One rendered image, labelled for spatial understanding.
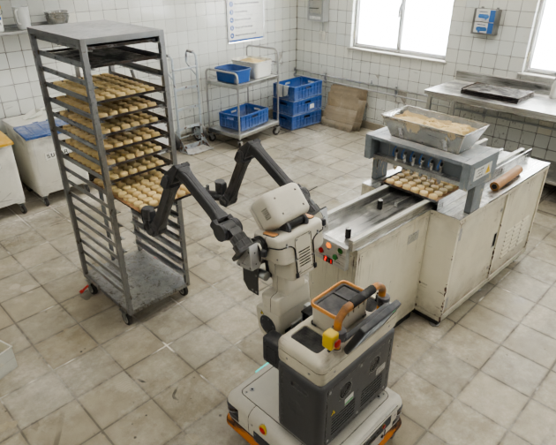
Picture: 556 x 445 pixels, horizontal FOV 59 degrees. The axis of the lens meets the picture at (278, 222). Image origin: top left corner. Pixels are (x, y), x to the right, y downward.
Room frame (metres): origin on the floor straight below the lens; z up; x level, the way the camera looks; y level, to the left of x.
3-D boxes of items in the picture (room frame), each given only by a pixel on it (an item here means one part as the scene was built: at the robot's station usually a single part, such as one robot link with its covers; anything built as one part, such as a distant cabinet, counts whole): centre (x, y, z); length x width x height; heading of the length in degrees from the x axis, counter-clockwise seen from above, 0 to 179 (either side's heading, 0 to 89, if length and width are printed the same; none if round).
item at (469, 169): (2.86, -0.92, 1.01); 0.72 x 0.33 x 0.34; 43
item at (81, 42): (2.53, 0.96, 0.97); 0.03 x 0.03 x 1.70; 45
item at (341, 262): (2.27, -0.28, 0.77); 0.24 x 0.04 x 0.14; 43
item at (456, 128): (2.86, -0.92, 1.28); 0.54 x 0.27 x 0.06; 43
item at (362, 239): (2.83, -1.10, 0.87); 2.01 x 0.03 x 0.07; 133
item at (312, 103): (6.97, -0.28, 0.30); 0.60 x 0.40 x 0.20; 135
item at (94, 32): (2.91, 1.02, 0.93); 0.64 x 0.51 x 1.78; 45
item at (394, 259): (2.52, -0.55, 0.45); 0.70 x 0.34 x 0.90; 133
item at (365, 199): (3.04, -0.91, 0.87); 2.01 x 0.03 x 0.07; 133
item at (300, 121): (6.97, -0.28, 0.10); 0.60 x 0.40 x 0.20; 133
